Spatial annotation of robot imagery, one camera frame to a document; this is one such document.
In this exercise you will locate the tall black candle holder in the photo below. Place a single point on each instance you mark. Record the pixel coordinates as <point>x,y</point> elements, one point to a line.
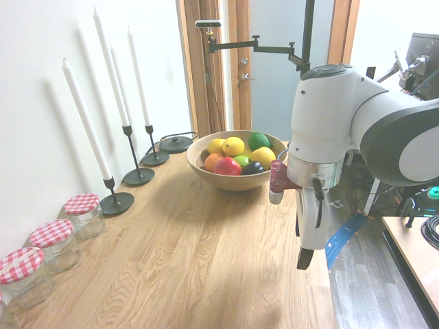
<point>139,177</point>

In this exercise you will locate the light green fruit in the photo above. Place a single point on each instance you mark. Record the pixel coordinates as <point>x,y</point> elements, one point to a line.
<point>241,159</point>

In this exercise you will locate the wooden fruit bowl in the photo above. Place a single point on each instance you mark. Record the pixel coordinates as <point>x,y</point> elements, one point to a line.
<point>236,181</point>

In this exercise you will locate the wooden door frame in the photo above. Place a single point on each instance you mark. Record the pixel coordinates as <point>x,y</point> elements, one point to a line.
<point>200,85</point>

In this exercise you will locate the black computer monitor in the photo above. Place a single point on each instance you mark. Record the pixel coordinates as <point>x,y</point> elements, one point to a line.
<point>423,44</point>

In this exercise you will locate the grey stereo camera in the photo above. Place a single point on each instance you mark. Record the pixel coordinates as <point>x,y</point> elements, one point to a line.
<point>208,24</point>

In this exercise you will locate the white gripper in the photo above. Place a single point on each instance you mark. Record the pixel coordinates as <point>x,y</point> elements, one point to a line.
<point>312,222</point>

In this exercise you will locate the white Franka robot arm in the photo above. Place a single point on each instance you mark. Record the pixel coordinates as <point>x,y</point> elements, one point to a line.
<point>326,113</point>

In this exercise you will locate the longest white taper candle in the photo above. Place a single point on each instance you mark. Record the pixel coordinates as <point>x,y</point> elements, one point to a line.
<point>111,68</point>

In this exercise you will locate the dark green lime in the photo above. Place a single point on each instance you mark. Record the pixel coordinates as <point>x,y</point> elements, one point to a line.
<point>259,140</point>

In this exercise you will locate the black table clamp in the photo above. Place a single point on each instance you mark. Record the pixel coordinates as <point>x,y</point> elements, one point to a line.
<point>410,212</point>

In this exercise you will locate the silver door lock knob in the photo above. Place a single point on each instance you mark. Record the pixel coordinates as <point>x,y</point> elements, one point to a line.
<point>244,61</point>

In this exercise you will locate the glass jar red checkered lid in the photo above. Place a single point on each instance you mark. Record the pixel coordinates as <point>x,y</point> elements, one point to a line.
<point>55,243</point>
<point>84,216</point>
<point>24,274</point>

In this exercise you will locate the orange fruit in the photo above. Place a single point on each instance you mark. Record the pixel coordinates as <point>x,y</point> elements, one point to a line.
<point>212,160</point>

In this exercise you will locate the large yellow lemon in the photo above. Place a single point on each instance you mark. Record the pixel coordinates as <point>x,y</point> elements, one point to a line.
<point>263,157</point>

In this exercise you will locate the black round disc base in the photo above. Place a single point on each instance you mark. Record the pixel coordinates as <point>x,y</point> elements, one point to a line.
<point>175,144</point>

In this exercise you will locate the wooden side table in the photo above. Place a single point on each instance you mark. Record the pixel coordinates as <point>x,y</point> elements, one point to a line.
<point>418,253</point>

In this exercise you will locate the wooden door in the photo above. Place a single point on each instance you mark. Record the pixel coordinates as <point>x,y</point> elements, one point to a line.
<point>244,103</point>

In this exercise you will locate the red apple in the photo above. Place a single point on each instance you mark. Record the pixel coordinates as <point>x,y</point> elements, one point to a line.
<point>226,167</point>

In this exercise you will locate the wrist camera with red mount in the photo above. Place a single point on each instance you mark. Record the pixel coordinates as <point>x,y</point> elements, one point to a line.
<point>278,176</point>

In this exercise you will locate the black articulated camera stand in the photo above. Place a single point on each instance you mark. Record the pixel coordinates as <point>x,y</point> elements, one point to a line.
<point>271,49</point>

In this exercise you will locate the round yellow lemon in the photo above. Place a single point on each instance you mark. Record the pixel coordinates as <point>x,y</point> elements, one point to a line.
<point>215,145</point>

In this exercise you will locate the pointed yellow lemon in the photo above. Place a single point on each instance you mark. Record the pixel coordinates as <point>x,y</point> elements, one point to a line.
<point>235,145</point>

